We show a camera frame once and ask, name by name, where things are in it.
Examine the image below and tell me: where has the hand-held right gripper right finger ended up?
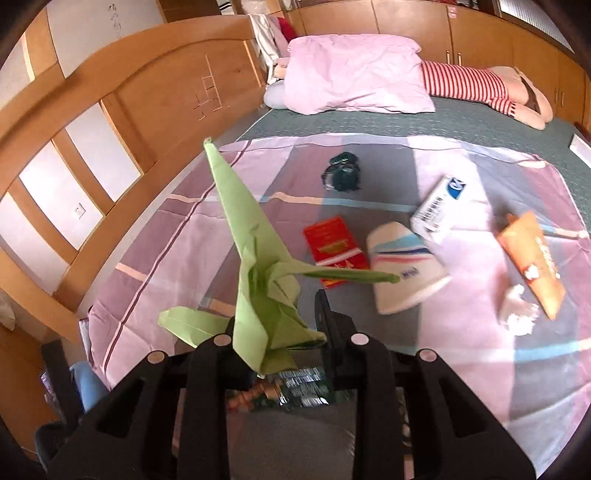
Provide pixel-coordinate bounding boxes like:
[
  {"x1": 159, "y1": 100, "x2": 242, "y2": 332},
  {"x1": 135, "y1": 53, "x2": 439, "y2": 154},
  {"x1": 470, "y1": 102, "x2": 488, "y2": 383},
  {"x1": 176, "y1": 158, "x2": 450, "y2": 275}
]
[{"x1": 315, "y1": 291, "x2": 536, "y2": 480}]

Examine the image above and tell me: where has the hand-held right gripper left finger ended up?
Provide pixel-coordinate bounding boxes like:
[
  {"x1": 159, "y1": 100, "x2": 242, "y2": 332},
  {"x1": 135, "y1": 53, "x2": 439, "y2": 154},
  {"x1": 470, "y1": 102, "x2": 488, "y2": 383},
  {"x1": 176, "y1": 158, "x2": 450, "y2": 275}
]
[{"x1": 46, "y1": 318, "x2": 259, "y2": 480}]

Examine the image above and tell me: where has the red snack packet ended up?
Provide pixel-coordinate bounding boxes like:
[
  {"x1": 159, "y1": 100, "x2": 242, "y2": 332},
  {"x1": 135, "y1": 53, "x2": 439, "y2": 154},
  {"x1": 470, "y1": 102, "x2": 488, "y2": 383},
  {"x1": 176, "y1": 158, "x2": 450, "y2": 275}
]
[{"x1": 226, "y1": 385, "x2": 278, "y2": 414}]

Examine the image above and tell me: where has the green paper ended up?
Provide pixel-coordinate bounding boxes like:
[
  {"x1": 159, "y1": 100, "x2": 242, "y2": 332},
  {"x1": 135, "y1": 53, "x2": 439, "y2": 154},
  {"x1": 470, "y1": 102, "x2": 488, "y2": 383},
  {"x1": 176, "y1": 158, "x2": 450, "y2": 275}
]
[{"x1": 158, "y1": 137, "x2": 402, "y2": 374}]

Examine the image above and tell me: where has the red box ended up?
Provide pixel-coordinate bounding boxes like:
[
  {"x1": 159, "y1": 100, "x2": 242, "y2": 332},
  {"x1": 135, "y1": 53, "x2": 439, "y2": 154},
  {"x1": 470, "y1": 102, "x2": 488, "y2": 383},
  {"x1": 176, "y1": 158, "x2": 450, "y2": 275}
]
[{"x1": 302, "y1": 215, "x2": 371, "y2": 290}]

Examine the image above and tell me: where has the white cardboard box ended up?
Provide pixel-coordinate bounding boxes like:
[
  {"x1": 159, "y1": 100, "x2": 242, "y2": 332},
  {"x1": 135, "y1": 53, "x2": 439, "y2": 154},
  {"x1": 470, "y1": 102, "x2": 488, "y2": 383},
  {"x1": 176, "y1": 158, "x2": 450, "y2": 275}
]
[{"x1": 410, "y1": 174, "x2": 468, "y2": 241}]

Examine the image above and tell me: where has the white tissue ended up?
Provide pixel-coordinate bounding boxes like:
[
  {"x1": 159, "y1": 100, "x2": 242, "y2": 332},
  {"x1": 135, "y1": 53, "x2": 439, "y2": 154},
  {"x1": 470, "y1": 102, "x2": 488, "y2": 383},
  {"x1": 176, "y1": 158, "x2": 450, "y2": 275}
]
[{"x1": 498, "y1": 284, "x2": 540, "y2": 337}]

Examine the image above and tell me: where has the dark green wrapper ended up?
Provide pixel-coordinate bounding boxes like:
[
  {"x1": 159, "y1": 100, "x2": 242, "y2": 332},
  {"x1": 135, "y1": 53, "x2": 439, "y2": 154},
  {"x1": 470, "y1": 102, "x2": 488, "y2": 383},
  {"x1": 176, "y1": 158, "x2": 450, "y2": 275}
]
[{"x1": 322, "y1": 151, "x2": 362, "y2": 193}]

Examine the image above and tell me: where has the orange packet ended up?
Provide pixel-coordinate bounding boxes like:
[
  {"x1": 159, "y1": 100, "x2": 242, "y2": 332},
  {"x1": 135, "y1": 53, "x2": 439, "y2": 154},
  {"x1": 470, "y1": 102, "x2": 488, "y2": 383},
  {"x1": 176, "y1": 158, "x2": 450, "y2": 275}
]
[{"x1": 496, "y1": 211, "x2": 567, "y2": 321}]

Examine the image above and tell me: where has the blue cloth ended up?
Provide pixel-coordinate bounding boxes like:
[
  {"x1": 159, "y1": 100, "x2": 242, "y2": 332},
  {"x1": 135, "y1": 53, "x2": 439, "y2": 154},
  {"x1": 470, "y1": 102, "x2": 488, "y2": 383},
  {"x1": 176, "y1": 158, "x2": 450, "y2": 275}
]
[{"x1": 69, "y1": 361, "x2": 112, "y2": 416}]

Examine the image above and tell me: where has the plaid bed sheet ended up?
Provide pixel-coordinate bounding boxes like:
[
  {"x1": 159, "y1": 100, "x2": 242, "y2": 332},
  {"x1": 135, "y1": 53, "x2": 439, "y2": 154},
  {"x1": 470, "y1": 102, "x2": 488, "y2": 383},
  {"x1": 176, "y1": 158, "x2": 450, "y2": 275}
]
[{"x1": 88, "y1": 133, "x2": 591, "y2": 478}]

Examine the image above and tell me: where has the green patterned mattress mat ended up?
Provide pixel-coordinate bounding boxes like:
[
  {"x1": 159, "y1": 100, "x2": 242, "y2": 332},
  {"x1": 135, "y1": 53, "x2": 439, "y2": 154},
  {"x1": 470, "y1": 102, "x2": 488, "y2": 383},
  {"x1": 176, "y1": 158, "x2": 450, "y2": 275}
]
[{"x1": 233, "y1": 95, "x2": 591, "y2": 222}]

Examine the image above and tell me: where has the light blue cushion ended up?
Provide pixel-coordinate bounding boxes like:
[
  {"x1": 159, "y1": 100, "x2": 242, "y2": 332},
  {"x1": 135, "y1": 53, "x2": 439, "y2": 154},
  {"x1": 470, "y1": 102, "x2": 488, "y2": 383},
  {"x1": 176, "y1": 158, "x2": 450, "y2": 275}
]
[{"x1": 263, "y1": 83, "x2": 289, "y2": 110}]

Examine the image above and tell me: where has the wooden headboard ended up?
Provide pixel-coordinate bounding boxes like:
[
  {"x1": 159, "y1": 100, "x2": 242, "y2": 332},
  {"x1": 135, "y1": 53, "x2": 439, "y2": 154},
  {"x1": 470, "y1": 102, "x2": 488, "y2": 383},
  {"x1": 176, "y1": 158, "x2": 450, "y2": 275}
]
[{"x1": 0, "y1": 0, "x2": 287, "y2": 342}]

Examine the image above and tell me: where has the pink pillow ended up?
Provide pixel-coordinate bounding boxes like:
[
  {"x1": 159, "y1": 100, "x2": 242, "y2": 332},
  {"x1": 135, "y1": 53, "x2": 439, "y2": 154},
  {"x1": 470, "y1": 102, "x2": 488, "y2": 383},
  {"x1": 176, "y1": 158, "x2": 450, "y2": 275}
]
[{"x1": 283, "y1": 34, "x2": 436, "y2": 115}]

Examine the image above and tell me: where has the plush toy red striped shirt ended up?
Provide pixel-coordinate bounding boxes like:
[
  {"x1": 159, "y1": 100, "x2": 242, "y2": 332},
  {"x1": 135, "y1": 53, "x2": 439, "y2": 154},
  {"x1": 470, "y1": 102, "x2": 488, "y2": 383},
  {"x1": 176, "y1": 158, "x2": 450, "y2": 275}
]
[{"x1": 272, "y1": 58, "x2": 553, "y2": 130}]

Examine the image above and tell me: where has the white board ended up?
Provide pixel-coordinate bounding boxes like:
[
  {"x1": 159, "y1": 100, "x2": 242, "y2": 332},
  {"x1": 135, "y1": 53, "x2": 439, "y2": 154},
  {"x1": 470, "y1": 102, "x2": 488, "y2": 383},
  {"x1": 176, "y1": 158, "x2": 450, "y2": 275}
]
[{"x1": 569, "y1": 134, "x2": 591, "y2": 168}]

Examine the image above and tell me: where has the white grey hanging cloth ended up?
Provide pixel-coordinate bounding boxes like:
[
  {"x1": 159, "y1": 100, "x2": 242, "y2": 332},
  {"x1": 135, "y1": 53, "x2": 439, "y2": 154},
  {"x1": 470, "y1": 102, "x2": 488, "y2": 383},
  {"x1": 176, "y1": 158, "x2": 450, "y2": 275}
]
[{"x1": 249, "y1": 14, "x2": 287, "y2": 61}]

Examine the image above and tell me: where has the frosted glass window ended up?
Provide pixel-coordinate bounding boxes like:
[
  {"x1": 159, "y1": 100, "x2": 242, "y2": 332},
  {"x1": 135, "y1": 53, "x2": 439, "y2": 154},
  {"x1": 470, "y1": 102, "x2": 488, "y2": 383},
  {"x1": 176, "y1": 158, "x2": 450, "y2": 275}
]
[{"x1": 496, "y1": 0, "x2": 575, "y2": 51}]

